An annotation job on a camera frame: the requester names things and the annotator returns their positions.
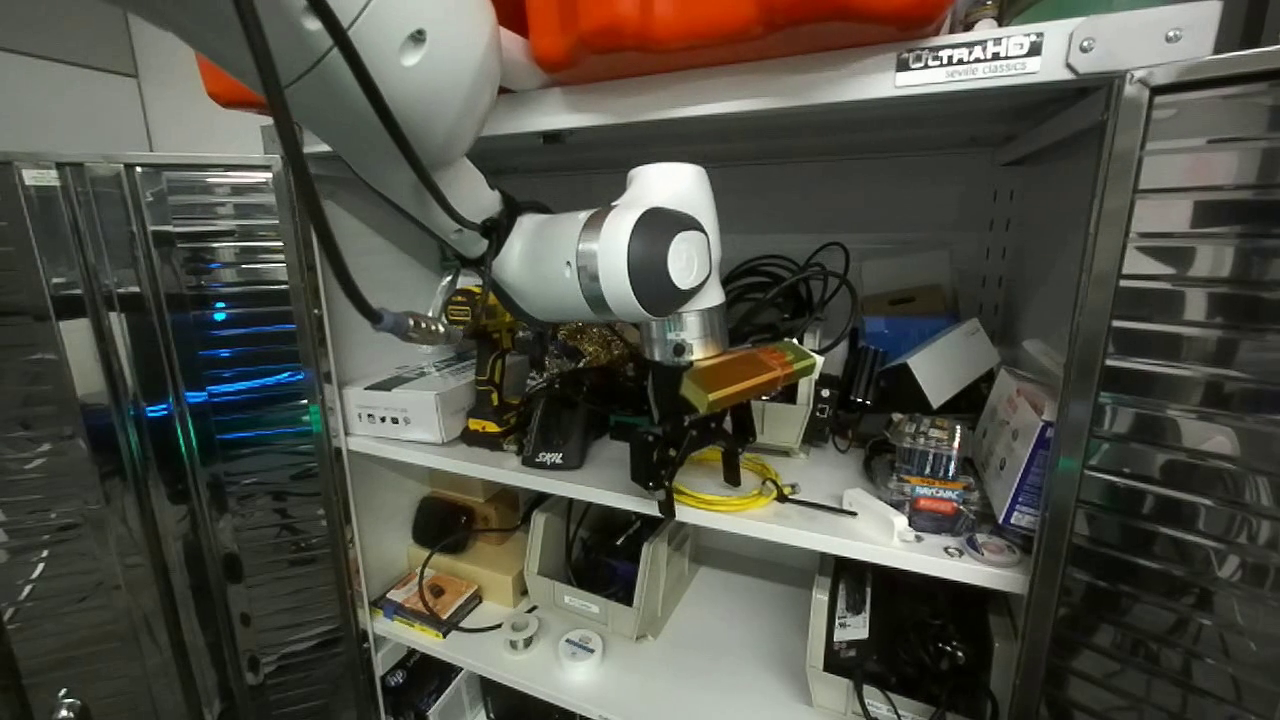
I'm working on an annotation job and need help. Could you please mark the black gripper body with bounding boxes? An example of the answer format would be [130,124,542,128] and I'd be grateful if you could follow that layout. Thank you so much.
[627,363,754,466]

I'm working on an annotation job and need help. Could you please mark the yellow ethernet cable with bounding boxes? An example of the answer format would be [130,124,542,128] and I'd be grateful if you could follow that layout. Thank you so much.
[669,442,799,521]

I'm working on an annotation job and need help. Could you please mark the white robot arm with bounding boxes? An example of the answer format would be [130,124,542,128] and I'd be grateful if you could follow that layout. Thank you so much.
[112,0,730,495]

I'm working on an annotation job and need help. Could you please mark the grey storage bin upper shelf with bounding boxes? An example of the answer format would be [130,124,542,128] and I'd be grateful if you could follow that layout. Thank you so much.
[754,368,819,457]

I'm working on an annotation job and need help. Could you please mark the black battery charger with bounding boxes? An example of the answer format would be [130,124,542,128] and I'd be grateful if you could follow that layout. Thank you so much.
[521,386,597,473]

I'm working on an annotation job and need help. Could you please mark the brown cardboard box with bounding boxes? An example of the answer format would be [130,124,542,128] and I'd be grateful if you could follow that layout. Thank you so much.
[413,488,524,606]

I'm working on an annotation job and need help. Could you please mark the battery pack blister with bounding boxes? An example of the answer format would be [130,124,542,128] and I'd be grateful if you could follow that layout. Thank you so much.
[887,415,964,532]

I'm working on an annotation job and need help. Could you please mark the yellow black power drill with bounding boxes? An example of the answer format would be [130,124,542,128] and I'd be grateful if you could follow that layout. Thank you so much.
[446,287,524,447]

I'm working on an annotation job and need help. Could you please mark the white cardboard box green label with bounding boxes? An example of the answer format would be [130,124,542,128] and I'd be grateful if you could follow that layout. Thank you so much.
[345,363,472,442]

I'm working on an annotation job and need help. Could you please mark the blue white box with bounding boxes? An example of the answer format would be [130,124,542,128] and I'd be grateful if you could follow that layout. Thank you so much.
[863,315,1000,406]

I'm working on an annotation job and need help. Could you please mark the metal shelving cabinet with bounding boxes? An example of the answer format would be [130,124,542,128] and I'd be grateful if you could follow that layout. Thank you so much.
[257,0,1280,720]

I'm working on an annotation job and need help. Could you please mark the white leaflet box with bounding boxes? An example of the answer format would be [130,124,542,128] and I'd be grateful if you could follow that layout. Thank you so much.
[973,368,1057,532]

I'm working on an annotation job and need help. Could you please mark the orange plastic container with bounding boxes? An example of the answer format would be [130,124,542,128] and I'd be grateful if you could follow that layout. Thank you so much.
[249,0,957,124]

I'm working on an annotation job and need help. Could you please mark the gold wrist camera bar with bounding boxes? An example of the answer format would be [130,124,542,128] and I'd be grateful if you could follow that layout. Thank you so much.
[680,342,815,413]

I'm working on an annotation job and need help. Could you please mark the black coiled cables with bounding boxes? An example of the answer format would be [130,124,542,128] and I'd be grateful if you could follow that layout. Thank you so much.
[718,235,862,353]

